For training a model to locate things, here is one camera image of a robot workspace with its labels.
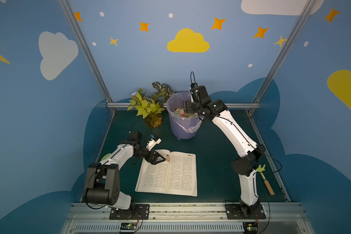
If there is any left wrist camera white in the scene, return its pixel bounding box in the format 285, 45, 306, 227
146, 135, 161, 151

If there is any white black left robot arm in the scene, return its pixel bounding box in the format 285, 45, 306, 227
82, 131, 165, 214

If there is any left circuit board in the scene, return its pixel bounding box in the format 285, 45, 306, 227
120, 223, 138, 232

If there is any green potted plant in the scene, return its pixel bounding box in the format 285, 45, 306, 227
127, 82, 174, 128

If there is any right circuit board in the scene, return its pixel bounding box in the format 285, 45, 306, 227
243, 222, 258, 234

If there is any left aluminium frame post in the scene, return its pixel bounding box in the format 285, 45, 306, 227
58, 0, 116, 115

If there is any purple trash bin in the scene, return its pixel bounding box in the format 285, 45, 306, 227
166, 92, 202, 139

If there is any rear aluminium frame bar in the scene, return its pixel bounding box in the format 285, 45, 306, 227
106, 102, 260, 109

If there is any green toy shovel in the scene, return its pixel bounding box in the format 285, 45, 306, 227
101, 153, 111, 161

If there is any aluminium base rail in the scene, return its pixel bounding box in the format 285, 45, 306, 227
61, 202, 315, 234

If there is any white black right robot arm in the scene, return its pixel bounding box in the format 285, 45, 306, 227
183, 83, 266, 217

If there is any paperback book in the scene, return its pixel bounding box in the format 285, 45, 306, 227
135, 149, 198, 197

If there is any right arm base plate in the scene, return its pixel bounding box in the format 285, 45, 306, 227
224, 203, 266, 220

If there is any aluminium corner frame post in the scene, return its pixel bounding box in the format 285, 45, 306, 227
247, 0, 317, 117

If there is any green toy rake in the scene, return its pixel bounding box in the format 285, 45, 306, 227
257, 164, 275, 196

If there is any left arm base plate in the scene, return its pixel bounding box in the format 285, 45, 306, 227
109, 204, 150, 220

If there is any circuit board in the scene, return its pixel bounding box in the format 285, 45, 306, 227
120, 223, 138, 232
243, 222, 258, 234

